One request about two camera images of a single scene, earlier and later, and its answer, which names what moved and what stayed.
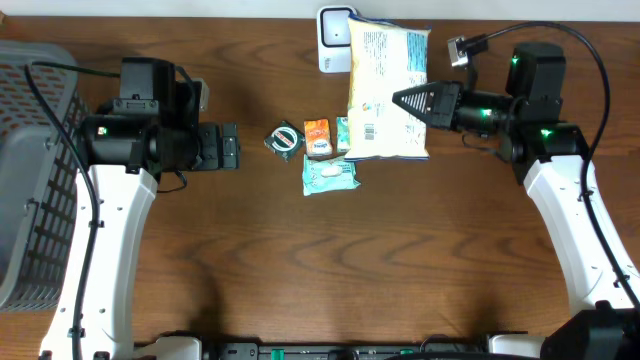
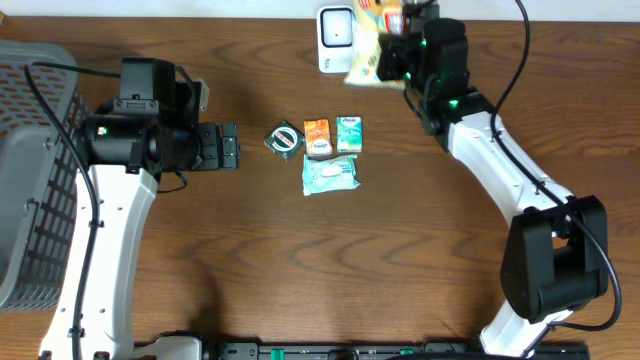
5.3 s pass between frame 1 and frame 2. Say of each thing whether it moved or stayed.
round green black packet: stayed
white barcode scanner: stayed
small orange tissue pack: stayed
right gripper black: moved
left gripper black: stayed
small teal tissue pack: moved
